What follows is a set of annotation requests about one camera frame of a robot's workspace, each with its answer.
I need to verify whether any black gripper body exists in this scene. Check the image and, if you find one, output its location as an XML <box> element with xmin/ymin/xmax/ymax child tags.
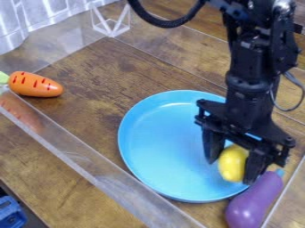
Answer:
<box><xmin>195</xmin><ymin>72</ymin><xmax>295</xmax><ymax>167</ymax></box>

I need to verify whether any clear acrylic corner bracket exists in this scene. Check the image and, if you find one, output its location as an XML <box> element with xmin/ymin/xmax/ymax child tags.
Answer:
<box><xmin>91</xmin><ymin>1</ymin><xmax>131</xmax><ymax>37</ymax></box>

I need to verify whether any yellow toy lemon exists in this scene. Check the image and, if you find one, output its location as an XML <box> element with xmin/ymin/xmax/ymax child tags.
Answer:
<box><xmin>218</xmin><ymin>144</ymin><xmax>249</xmax><ymax>183</ymax></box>

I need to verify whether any clear acrylic front wall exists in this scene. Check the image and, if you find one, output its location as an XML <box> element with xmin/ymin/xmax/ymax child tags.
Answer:
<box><xmin>0</xmin><ymin>85</ymin><xmax>204</xmax><ymax>228</ymax></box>

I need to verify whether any blue plastic object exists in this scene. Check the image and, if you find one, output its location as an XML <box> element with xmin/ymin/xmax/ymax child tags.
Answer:
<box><xmin>0</xmin><ymin>196</ymin><xmax>27</xmax><ymax>228</ymax></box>

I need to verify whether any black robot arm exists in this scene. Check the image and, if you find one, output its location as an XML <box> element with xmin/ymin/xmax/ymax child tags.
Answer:
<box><xmin>195</xmin><ymin>0</ymin><xmax>299</xmax><ymax>184</ymax></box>

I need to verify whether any white checkered curtain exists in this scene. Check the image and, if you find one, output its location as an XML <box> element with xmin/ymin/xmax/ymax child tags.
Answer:
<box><xmin>0</xmin><ymin>0</ymin><xmax>118</xmax><ymax>55</ymax></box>

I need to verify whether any blue round tray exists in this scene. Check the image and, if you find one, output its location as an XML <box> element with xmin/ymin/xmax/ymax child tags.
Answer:
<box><xmin>118</xmin><ymin>90</ymin><xmax>247</xmax><ymax>203</ymax></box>

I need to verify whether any orange toy carrot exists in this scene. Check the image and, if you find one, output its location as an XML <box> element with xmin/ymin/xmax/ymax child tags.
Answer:
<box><xmin>0</xmin><ymin>71</ymin><xmax>63</xmax><ymax>97</ymax></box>

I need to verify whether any purple toy eggplant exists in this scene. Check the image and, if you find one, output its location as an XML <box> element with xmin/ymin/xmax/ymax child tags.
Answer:
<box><xmin>225</xmin><ymin>169</ymin><xmax>285</xmax><ymax>228</ymax></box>

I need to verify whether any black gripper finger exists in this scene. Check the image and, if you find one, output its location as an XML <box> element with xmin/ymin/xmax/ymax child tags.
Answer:
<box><xmin>243</xmin><ymin>147</ymin><xmax>274</xmax><ymax>185</ymax></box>
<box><xmin>202</xmin><ymin>128</ymin><xmax>225</xmax><ymax>164</ymax></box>

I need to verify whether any black corrugated cable hose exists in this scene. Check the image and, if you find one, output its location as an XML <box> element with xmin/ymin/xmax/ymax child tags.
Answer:
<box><xmin>126</xmin><ymin>0</ymin><xmax>207</xmax><ymax>29</ymax></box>

